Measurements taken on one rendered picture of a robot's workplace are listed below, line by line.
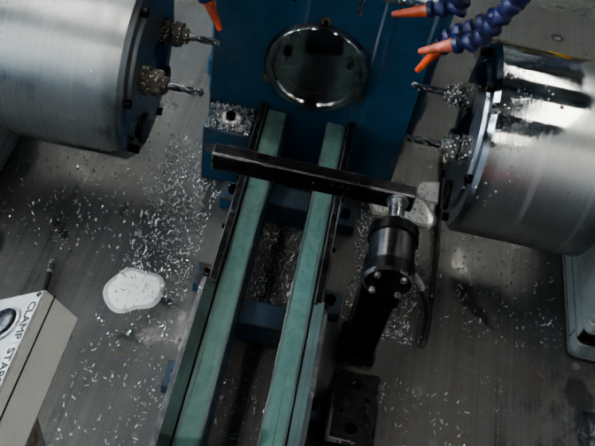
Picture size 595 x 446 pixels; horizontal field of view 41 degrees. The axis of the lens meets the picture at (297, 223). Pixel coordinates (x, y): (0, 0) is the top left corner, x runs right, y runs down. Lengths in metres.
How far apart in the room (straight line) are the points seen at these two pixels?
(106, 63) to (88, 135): 0.10
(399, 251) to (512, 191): 0.16
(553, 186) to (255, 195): 0.39
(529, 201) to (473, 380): 0.29
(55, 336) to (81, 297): 0.34
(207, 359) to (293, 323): 0.11
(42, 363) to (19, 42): 0.39
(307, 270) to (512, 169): 0.28
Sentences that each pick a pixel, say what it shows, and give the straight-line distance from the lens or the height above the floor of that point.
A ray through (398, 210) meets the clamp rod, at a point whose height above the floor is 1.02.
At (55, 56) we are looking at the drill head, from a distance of 0.97.
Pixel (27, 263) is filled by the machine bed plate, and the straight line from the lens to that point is 1.17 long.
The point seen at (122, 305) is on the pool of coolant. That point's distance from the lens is 1.11.
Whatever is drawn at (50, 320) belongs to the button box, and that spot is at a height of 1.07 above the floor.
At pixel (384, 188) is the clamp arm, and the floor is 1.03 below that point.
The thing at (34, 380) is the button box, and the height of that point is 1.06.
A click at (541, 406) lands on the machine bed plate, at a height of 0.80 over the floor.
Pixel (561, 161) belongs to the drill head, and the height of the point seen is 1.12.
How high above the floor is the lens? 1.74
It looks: 51 degrees down
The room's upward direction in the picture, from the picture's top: 12 degrees clockwise
